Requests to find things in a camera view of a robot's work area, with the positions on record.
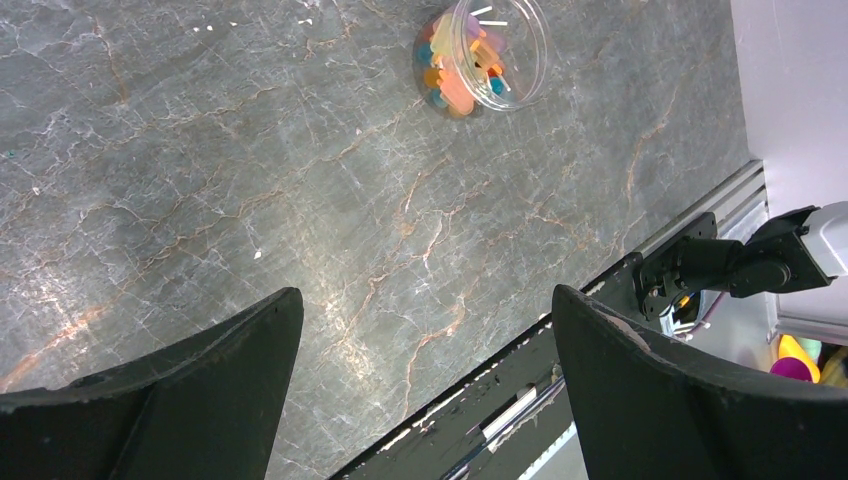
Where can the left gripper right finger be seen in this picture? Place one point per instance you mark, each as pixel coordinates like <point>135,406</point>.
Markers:
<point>650,407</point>

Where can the clear round jar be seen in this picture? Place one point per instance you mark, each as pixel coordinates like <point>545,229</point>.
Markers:
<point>527,57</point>

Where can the lollipops in jar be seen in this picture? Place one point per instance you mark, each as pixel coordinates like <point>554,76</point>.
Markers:
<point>460,58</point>

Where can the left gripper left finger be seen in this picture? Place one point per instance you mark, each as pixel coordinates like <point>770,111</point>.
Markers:
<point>206,407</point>

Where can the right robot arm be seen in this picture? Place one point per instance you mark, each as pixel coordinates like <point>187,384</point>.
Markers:
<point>800,250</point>

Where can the colourful objects beyond table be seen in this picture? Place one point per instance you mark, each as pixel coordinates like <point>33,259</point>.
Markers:
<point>812,361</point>

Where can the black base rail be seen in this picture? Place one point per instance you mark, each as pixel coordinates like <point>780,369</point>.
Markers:
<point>501,419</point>

